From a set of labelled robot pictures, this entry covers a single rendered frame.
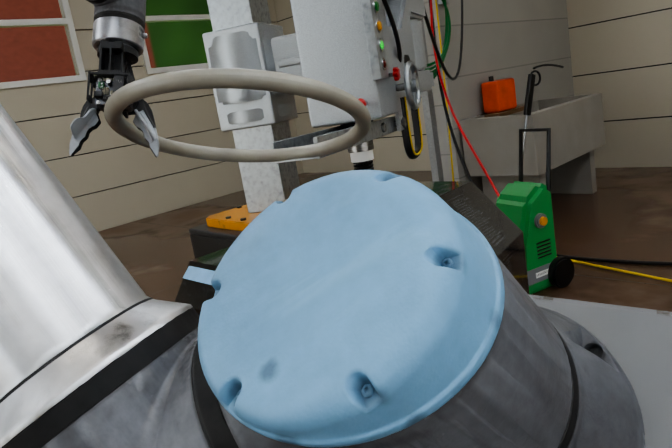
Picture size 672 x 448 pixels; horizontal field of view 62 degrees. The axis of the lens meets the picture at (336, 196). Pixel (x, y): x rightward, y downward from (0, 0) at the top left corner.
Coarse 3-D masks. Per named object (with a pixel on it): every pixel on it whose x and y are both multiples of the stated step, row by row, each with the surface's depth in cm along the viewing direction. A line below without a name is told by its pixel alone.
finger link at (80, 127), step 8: (88, 112) 100; (96, 112) 102; (80, 120) 99; (88, 120) 101; (96, 120) 102; (72, 128) 98; (80, 128) 100; (88, 128) 102; (96, 128) 103; (72, 136) 101; (80, 136) 101; (88, 136) 103; (72, 144) 101; (80, 144) 102; (72, 152) 101
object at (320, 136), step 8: (376, 120) 168; (384, 120) 173; (392, 120) 182; (336, 128) 165; (376, 128) 165; (384, 128) 169; (392, 128) 181; (296, 136) 141; (304, 136) 144; (312, 136) 149; (320, 136) 126; (328, 136) 130; (336, 136) 135; (368, 136) 157; (376, 136) 164; (272, 144) 128; (280, 144) 131; (288, 144) 135; (296, 144) 139; (304, 144) 144; (336, 152) 134; (288, 160) 128; (296, 160) 127
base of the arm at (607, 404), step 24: (552, 312) 44; (576, 336) 41; (576, 360) 37; (600, 360) 39; (576, 384) 35; (600, 384) 37; (624, 384) 39; (576, 408) 34; (600, 408) 36; (624, 408) 38; (576, 432) 34; (600, 432) 35; (624, 432) 37
